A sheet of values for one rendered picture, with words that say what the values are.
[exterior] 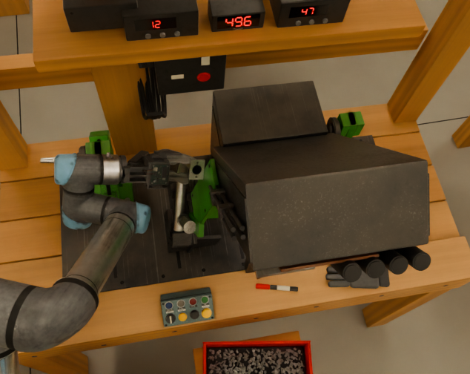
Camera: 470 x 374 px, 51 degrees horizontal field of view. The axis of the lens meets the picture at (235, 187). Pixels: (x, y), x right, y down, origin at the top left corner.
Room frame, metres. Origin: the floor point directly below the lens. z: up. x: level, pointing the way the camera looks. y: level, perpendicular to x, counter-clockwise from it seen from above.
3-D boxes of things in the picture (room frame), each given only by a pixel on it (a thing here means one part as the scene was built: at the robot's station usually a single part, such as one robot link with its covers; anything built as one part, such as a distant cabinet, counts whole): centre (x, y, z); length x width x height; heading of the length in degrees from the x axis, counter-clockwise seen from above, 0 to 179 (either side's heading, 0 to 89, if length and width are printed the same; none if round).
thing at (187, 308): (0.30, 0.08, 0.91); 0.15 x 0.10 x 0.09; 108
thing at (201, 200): (0.56, 0.05, 1.17); 0.13 x 0.12 x 0.20; 108
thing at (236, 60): (1.00, 0.11, 1.23); 1.30 x 0.05 x 0.09; 108
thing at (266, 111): (0.81, -0.06, 1.07); 0.30 x 0.18 x 0.34; 108
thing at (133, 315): (0.38, -0.09, 0.82); 1.50 x 0.14 x 0.15; 108
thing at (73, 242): (0.64, 0.00, 0.89); 1.10 x 0.42 x 0.02; 108
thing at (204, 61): (0.81, 0.17, 1.42); 0.17 x 0.12 x 0.15; 108
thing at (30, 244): (0.64, 0.00, 0.44); 1.49 x 0.70 x 0.88; 108
